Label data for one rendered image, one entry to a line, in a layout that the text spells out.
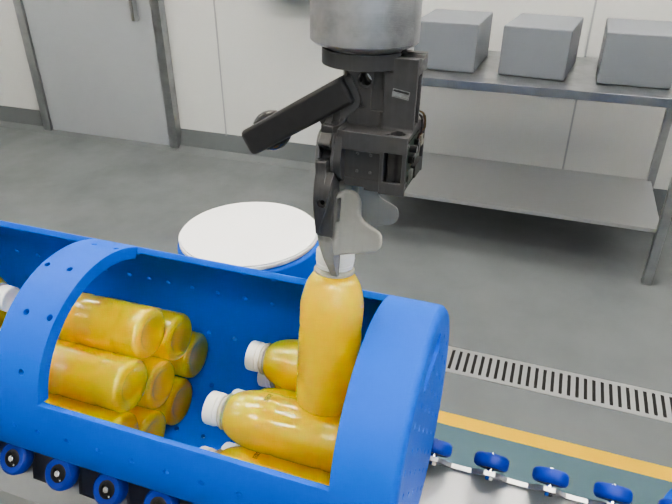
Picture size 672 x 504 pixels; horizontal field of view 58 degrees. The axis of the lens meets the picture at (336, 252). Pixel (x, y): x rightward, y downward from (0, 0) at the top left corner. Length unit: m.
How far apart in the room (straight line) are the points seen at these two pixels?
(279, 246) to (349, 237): 0.62
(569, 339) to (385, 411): 2.24
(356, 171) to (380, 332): 0.17
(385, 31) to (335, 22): 0.04
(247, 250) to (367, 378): 0.62
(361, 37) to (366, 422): 0.34
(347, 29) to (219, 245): 0.76
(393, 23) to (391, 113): 0.07
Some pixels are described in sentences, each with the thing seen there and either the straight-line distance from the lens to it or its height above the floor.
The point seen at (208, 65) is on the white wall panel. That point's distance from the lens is 4.47.
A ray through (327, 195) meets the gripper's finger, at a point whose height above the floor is 1.39.
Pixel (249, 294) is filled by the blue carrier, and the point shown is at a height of 1.13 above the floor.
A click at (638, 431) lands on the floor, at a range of 2.46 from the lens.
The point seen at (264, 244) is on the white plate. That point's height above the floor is 1.04.
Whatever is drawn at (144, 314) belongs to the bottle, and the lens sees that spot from 0.79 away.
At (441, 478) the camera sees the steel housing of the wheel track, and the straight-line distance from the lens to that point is 0.90.
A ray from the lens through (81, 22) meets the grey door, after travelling 4.96.
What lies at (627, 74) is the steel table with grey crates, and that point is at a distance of 3.05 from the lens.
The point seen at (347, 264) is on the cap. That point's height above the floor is 1.30.
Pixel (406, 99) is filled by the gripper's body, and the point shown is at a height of 1.47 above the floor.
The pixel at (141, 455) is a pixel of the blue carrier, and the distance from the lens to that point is 0.71.
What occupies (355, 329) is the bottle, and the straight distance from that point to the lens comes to 0.62.
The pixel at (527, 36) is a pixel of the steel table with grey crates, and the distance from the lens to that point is 3.03.
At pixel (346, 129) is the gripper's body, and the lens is 0.52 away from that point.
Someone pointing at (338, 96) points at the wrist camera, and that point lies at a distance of 0.53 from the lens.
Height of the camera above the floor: 1.61
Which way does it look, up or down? 30 degrees down
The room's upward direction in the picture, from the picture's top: straight up
